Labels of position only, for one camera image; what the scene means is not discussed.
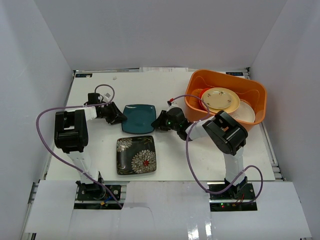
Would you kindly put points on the orange plastic bin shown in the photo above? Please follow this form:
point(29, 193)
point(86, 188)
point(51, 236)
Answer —
point(249, 91)

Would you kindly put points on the small orange plate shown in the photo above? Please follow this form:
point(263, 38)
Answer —
point(201, 98)

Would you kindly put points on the black floral square plate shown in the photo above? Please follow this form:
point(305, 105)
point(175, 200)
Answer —
point(136, 155)

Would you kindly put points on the yellow round plate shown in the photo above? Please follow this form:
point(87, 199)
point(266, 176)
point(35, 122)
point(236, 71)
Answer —
point(235, 103)

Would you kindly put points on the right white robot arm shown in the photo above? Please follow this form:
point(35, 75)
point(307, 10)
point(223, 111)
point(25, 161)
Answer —
point(226, 133)

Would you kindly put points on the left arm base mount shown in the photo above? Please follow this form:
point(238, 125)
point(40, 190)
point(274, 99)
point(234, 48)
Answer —
point(99, 199)

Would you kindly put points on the teal square plate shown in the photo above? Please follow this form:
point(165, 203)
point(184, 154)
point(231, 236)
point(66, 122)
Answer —
point(139, 119)

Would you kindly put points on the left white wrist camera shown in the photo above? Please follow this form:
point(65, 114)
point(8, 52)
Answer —
point(106, 97)

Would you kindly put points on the right black table label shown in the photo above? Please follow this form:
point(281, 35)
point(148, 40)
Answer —
point(235, 73)

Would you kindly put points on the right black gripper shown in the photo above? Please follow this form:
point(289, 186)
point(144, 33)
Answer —
point(158, 124)

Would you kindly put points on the cream round plate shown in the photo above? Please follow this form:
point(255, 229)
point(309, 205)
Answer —
point(244, 113)

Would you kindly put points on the small beige patterned plate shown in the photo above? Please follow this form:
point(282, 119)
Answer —
point(220, 97)

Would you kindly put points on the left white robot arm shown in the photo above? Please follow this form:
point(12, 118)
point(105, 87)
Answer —
point(71, 136)

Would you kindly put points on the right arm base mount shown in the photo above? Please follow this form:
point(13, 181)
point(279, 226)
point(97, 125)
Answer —
point(226, 202)

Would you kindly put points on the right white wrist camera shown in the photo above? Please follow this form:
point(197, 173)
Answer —
point(171, 104)

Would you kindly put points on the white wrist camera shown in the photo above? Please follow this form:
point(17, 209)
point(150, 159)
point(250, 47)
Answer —
point(106, 97)
point(171, 104)

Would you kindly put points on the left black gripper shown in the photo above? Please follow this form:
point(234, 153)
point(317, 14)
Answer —
point(113, 113)

